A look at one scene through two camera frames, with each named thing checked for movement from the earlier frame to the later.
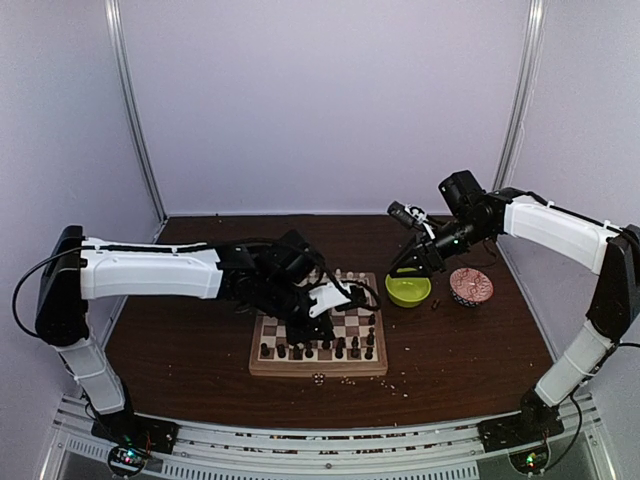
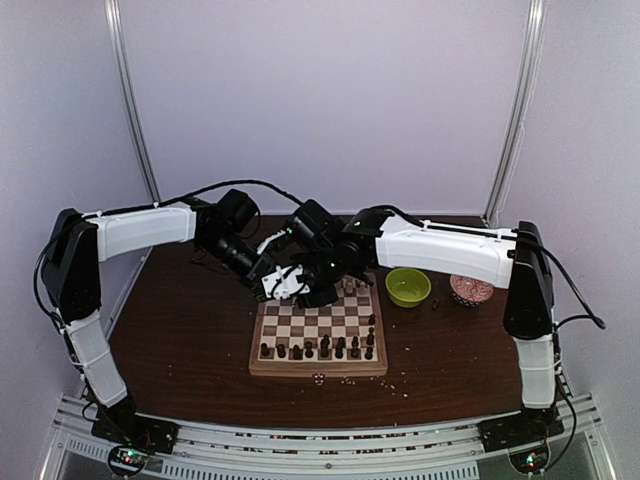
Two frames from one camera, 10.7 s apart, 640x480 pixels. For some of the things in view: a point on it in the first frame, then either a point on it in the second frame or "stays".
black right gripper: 424,249 → 327,297
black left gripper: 313,331 → 253,275
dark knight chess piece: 355,352 stays
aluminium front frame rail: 226,451 stays
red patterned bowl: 469,287 stays
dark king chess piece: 340,344 stays
